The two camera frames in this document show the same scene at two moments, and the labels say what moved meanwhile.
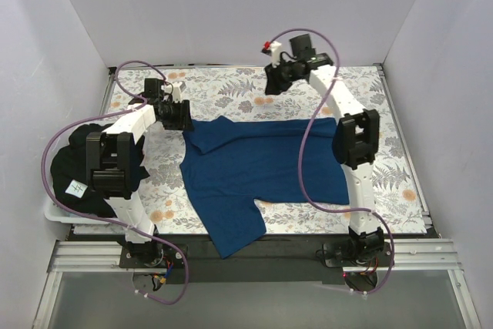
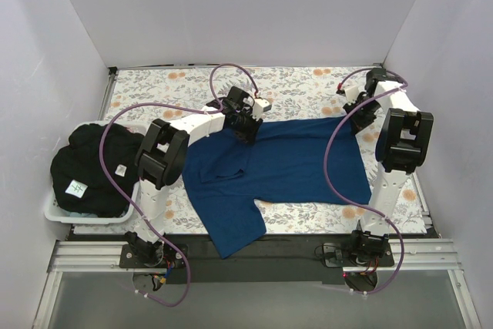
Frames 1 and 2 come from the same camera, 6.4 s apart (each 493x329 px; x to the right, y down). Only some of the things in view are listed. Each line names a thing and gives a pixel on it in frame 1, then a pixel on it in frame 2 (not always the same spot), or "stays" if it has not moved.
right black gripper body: (272, 79) → (358, 120)
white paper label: (76, 189) stays
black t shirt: (68, 172) stays
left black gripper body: (182, 116) → (245, 129)
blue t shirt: (227, 164) stays
